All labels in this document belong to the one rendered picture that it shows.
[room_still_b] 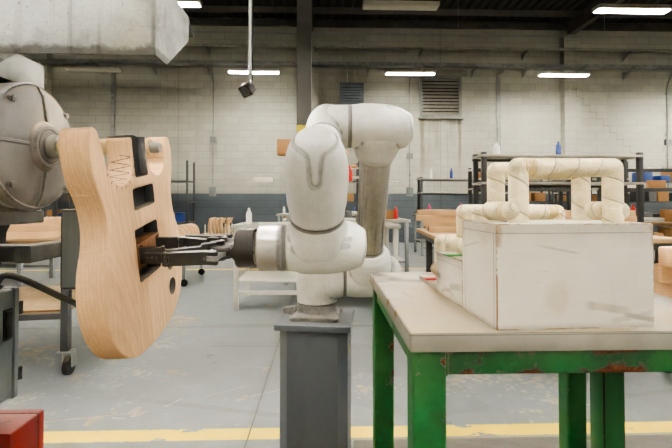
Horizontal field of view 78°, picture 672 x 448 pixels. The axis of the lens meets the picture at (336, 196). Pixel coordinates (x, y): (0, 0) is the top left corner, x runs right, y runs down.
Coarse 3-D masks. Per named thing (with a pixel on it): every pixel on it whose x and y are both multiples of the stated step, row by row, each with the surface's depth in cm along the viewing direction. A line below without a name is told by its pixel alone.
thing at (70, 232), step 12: (72, 216) 103; (72, 228) 103; (72, 240) 103; (72, 252) 103; (60, 264) 103; (72, 264) 103; (0, 276) 99; (12, 276) 100; (24, 276) 101; (60, 276) 103; (72, 276) 103; (0, 288) 99; (36, 288) 102; (48, 288) 103; (72, 288) 103; (60, 300) 104; (72, 300) 105
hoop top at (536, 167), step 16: (512, 160) 70; (528, 160) 69; (544, 160) 69; (560, 160) 69; (576, 160) 70; (592, 160) 70; (608, 160) 70; (544, 176) 70; (560, 176) 70; (576, 176) 70; (592, 176) 71
